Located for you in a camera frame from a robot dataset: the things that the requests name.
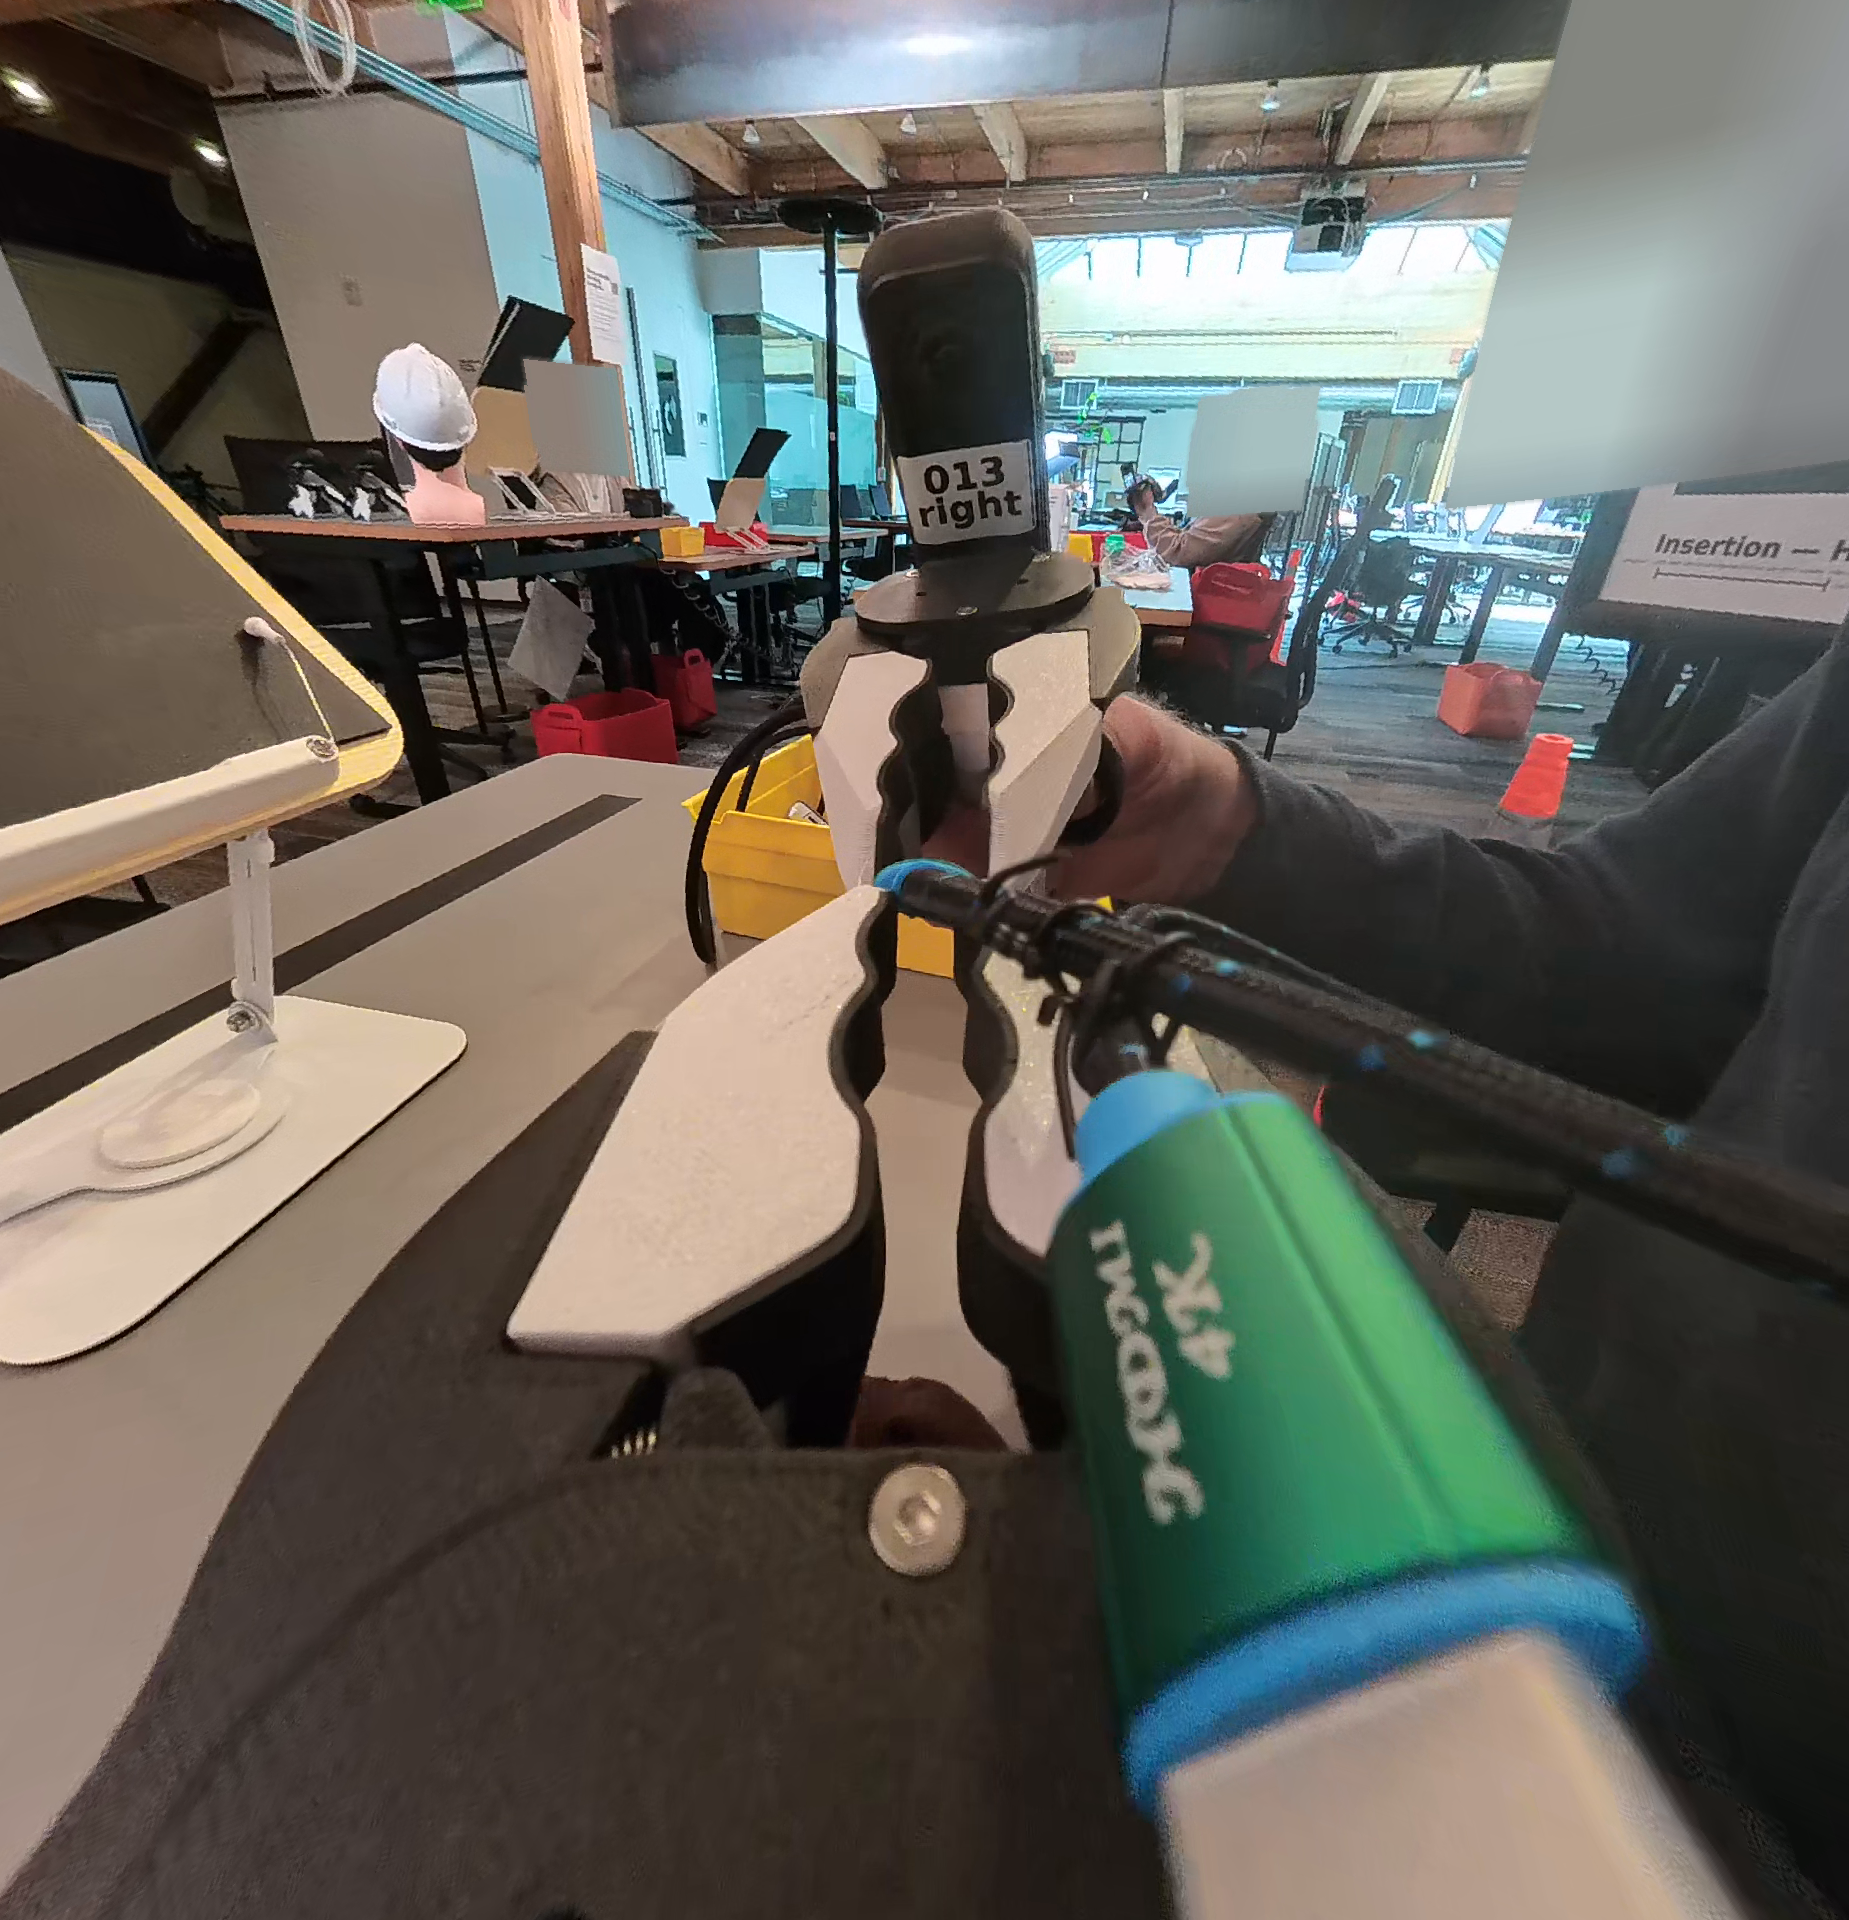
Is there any orange traffic cone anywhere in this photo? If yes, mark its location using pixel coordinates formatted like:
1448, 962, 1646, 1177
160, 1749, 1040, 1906
1494, 729, 1577, 822

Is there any black red office chair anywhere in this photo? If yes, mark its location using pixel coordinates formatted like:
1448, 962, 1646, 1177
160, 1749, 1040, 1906
1183, 478, 1409, 759

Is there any white panel stand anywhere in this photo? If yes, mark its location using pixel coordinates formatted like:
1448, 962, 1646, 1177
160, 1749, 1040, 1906
0, 614, 468, 1366

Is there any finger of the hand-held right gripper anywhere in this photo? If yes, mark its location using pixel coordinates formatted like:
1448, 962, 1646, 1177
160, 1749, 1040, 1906
987, 628, 1110, 877
815, 655, 928, 882

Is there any person's dark top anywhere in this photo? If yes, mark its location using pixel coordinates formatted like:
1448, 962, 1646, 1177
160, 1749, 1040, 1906
1516, 1187, 1849, 1920

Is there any wood-edged table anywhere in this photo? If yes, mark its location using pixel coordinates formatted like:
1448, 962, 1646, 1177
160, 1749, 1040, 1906
223, 512, 688, 802
1071, 561, 1198, 632

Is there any pink mannequin head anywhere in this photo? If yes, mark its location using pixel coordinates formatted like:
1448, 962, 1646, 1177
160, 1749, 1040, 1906
398, 444, 488, 528

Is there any black Fosmon HDMI switch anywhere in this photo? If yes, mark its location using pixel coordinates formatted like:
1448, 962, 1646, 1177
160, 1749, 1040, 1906
685, 697, 845, 966

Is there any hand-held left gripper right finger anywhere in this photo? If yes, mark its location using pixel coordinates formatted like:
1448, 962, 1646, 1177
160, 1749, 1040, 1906
958, 959, 1092, 1449

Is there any white paper sheet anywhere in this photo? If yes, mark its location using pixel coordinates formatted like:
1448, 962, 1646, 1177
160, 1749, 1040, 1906
506, 578, 598, 703

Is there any white sign board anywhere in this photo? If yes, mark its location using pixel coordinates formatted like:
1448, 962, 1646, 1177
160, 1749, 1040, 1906
1532, 480, 1849, 649

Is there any yellow plastic bin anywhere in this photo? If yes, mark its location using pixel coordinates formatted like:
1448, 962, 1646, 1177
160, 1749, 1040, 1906
683, 729, 1112, 978

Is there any orange bin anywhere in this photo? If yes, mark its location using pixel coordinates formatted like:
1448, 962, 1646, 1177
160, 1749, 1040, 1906
1434, 659, 1545, 742

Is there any white hard hat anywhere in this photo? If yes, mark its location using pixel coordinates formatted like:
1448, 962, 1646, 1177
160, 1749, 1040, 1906
373, 343, 477, 451

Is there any braided green-plug hdmi cable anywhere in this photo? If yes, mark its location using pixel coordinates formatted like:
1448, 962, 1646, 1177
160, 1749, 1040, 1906
870, 860, 1849, 1920

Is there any wooden post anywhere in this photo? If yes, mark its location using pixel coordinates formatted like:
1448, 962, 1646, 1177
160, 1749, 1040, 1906
509, 0, 630, 364

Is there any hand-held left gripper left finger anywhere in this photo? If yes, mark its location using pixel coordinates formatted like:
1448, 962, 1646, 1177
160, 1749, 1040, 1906
506, 886, 887, 1446

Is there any person's right hand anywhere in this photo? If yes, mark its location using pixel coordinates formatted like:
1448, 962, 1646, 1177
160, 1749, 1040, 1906
923, 694, 1265, 904

